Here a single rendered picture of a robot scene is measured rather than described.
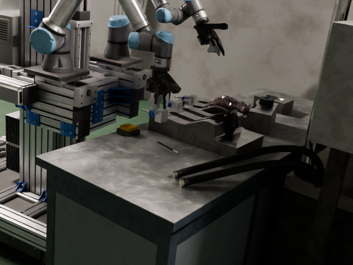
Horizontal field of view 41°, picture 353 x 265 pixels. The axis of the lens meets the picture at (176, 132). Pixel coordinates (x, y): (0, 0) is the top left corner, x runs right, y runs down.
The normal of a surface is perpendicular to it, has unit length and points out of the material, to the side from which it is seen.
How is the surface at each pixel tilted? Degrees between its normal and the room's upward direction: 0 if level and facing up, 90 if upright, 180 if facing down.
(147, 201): 0
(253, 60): 90
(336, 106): 90
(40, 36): 97
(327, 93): 90
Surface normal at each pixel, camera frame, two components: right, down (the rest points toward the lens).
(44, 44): -0.22, 0.42
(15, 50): 0.87, 0.25
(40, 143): -0.48, 0.25
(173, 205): 0.11, -0.94
